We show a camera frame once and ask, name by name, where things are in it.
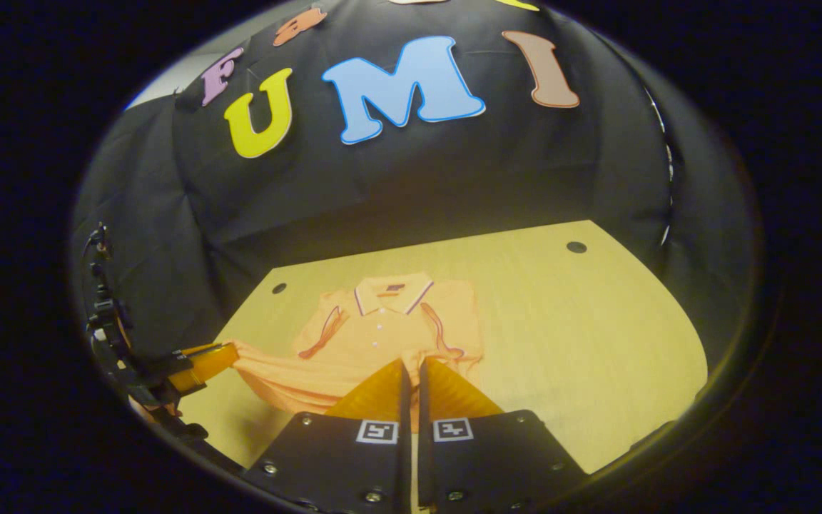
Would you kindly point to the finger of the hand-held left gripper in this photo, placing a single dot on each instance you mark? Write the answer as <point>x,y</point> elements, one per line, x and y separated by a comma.
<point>200,365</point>

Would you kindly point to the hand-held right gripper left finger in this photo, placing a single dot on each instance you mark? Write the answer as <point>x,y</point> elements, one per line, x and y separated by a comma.
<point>405,403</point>

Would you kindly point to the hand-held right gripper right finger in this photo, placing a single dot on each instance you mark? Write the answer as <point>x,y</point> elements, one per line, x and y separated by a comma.
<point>424,403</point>

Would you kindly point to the orange polo T-shirt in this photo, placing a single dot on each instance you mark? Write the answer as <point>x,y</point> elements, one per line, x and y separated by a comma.
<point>382,335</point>

